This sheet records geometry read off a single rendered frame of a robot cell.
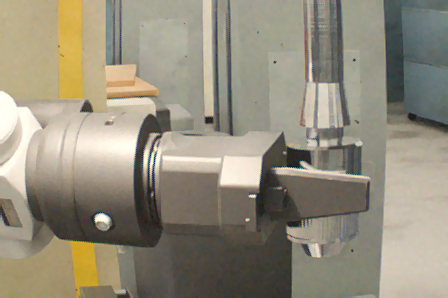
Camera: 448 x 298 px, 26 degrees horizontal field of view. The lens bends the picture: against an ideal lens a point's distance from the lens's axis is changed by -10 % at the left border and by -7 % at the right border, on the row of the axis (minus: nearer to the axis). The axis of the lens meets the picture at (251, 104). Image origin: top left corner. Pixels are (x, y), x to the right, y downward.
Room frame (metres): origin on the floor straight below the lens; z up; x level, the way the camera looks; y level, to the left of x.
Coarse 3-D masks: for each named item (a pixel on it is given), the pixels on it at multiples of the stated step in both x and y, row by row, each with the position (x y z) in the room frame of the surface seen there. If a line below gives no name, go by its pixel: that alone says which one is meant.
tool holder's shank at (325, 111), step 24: (312, 0) 0.61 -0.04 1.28; (336, 0) 0.61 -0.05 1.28; (312, 24) 0.61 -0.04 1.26; (336, 24) 0.61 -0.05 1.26; (312, 48) 0.61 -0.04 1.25; (336, 48) 0.61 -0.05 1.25; (312, 72) 0.61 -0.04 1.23; (336, 72) 0.61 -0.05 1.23; (312, 96) 0.61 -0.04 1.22; (336, 96) 0.61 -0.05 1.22; (312, 120) 0.61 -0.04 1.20; (336, 120) 0.61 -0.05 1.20
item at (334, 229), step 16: (288, 160) 0.61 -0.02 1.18; (352, 160) 0.60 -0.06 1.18; (288, 224) 0.62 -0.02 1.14; (304, 224) 0.60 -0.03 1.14; (320, 224) 0.60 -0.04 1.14; (336, 224) 0.60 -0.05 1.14; (352, 224) 0.61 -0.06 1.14; (304, 240) 0.60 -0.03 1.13; (320, 240) 0.60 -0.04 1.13; (336, 240) 0.60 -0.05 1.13
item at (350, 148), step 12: (288, 144) 0.62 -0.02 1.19; (300, 144) 0.61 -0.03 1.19; (312, 144) 0.61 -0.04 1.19; (324, 144) 0.61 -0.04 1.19; (336, 144) 0.61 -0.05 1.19; (348, 144) 0.60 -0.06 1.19; (360, 144) 0.61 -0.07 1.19; (288, 156) 0.61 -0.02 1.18; (300, 156) 0.60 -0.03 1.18; (312, 156) 0.60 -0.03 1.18; (324, 156) 0.60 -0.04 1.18; (336, 156) 0.60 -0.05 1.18; (348, 156) 0.60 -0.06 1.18; (360, 156) 0.61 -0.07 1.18
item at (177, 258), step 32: (160, 256) 0.95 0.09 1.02; (192, 256) 0.91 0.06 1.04; (224, 256) 0.91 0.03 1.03; (256, 256) 0.92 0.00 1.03; (288, 256) 0.93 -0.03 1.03; (160, 288) 0.96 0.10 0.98; (192, 288) 0.90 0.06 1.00; (224, 288) 0.91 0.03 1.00; (256, 288) 0.92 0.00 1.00; (288, 288) 0.93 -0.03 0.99
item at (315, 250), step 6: (306, 246) 0.61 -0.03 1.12; (312, 246) 0.61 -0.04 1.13; (318, 246) 0.61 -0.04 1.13; (324, 246) 0.61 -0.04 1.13; (330, 246) 0.61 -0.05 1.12; (336, 246) 0.61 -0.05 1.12; (342, 246) 0.62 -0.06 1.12; (306, 252) 0.62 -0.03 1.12; (312, 252) 0.61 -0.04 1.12; (318, 252) 0.61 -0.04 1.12; (324, 252) 0.61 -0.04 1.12; (330, 252) 0.61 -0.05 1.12; (336, 252) 0.61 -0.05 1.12
